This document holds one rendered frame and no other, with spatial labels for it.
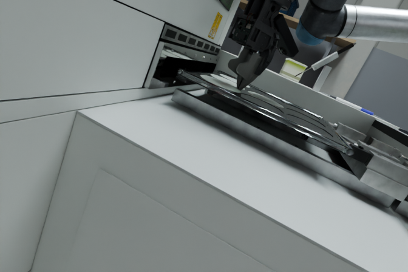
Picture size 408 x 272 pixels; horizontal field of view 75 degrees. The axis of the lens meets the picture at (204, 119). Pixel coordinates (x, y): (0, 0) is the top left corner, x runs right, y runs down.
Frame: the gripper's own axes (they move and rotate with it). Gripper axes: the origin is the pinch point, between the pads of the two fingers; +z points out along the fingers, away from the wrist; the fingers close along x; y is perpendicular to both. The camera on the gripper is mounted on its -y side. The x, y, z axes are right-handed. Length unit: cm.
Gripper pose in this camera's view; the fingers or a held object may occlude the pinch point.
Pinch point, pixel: (243, 85)
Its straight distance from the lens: 65.7
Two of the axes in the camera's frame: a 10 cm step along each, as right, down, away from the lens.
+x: 4.7, 4.4, -7.7
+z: -3.9, 8.8, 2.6
